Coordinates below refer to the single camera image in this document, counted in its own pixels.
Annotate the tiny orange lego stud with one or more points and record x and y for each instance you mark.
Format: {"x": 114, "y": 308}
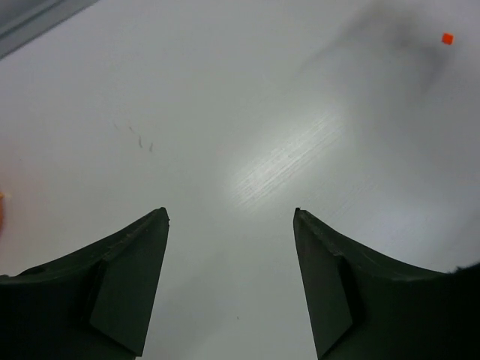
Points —
{"x": 448, "y": 38}

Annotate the aluminium table edge rail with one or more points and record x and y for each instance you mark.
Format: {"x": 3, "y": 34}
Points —
{"x": 22, "y": 21}

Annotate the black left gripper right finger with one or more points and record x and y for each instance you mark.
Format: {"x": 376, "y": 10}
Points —
{"x": 363, "y": 304}

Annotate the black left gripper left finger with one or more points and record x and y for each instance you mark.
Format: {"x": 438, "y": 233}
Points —
{"x": 94, "y": 303}

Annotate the orange divided round container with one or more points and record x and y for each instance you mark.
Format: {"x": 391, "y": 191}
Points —
{"x": 2, "y": 212}

